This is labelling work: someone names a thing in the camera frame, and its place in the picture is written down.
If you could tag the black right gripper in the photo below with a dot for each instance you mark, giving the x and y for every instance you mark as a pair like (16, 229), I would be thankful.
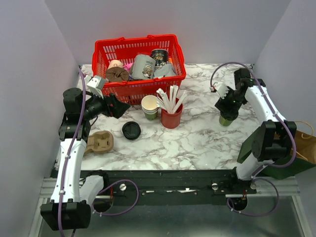
(222, 104)

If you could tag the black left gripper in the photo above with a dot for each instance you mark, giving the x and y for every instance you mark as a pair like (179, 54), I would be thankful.
(118, 108)

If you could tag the green paper coffee cup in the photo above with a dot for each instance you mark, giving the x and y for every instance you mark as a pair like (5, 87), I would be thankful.
(225, 121)

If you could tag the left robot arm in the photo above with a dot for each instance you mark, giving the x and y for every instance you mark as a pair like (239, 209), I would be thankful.
(70, 204)

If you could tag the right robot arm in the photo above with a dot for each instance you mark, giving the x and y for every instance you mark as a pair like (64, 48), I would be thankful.
(273, 139)

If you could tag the stack of black cup lids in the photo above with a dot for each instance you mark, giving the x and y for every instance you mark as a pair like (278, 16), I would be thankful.
(131, 130)

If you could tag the stack of green paper cups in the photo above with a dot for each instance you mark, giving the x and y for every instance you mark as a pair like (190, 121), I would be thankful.
(149, 107)

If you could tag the brown crumpled cloth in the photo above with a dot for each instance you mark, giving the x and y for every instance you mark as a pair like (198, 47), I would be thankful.
(117, 74)

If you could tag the brown cardboard cup carrier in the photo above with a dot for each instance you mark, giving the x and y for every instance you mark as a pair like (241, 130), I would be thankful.
(100, 142)

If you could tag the beige cup in basket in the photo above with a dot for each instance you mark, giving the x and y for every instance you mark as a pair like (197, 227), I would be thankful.
(115, 63)

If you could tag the grey printed cup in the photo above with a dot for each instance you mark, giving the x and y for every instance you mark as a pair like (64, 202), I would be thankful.
(143, 67)

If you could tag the white wrapped straws bundle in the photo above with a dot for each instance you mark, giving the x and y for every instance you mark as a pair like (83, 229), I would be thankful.
(167, 101)

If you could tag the red plastic shopping basket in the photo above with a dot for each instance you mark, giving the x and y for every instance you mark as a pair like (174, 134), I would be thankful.
(126, 50)

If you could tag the red straw holder cup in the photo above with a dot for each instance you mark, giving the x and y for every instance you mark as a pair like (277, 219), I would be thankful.
(171, 121)

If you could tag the grey cloth in basket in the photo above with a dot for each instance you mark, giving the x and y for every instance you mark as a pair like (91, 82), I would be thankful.
(166, 70)

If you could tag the black printed can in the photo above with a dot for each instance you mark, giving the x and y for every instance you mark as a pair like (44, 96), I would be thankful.
(161, 57)

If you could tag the green bag holder stand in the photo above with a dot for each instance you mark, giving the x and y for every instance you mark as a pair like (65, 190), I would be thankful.
(277, 173)

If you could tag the brown paper bag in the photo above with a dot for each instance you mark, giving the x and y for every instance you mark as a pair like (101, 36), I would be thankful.
(305, 145)

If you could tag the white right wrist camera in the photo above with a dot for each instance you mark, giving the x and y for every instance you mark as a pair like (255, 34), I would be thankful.
(220, 88)

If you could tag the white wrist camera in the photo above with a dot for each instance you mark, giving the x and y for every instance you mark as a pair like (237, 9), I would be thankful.
(95, 85)
(220, 88)

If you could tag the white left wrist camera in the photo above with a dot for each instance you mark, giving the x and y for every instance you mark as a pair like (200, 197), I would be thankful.
(95, 85)

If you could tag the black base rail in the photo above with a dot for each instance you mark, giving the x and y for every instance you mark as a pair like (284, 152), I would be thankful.
(173, 187)

